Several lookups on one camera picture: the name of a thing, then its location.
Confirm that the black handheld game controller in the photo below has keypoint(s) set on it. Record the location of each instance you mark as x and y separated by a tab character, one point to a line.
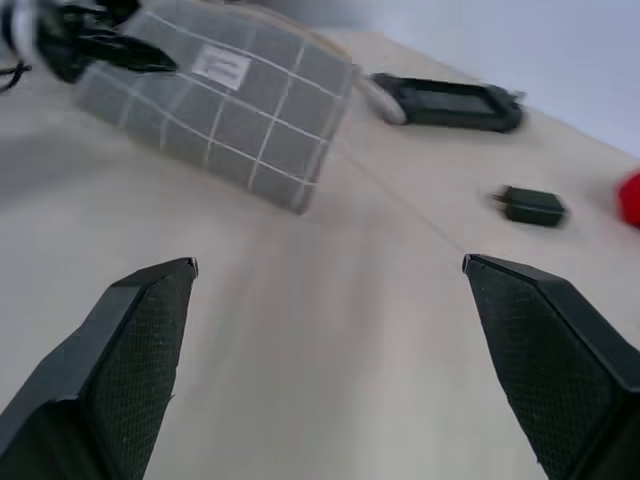
450	102

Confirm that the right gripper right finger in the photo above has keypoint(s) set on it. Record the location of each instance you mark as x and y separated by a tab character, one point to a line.
565	370

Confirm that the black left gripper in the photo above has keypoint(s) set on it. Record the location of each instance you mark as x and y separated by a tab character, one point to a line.
60	50

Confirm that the red cloth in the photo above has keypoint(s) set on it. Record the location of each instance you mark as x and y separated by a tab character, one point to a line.
630	197

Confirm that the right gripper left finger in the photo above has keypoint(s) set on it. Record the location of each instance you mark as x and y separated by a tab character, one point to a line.
100	380

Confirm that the black power adapter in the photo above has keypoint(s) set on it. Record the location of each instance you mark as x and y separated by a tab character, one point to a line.
532	206

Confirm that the grey checked pouch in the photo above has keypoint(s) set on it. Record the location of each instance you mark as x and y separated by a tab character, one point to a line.
240	125

